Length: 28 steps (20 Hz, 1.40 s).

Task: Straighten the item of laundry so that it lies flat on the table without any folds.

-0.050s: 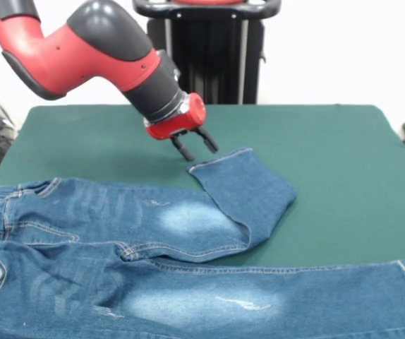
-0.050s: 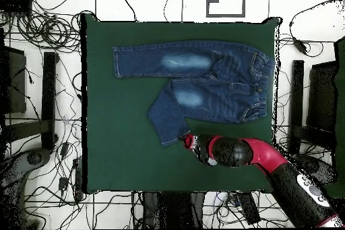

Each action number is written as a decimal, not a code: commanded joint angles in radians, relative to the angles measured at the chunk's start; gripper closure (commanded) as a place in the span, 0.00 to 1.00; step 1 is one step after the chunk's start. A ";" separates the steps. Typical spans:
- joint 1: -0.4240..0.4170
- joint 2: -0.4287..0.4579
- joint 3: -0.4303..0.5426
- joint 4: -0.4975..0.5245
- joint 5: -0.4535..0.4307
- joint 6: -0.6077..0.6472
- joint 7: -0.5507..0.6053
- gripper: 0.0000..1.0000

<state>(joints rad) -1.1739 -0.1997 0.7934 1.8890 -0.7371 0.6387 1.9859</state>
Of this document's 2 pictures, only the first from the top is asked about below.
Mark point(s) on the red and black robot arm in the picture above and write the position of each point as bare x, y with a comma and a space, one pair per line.
82, 53

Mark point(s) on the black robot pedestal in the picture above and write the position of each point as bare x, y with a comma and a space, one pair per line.
216, 53

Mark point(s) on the dark green table cloth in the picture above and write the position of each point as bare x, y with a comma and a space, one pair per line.
329, 159

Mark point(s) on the blue denim jeans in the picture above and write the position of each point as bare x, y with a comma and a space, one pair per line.
82, 265

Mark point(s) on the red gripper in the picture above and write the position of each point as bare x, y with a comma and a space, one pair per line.
185, 123

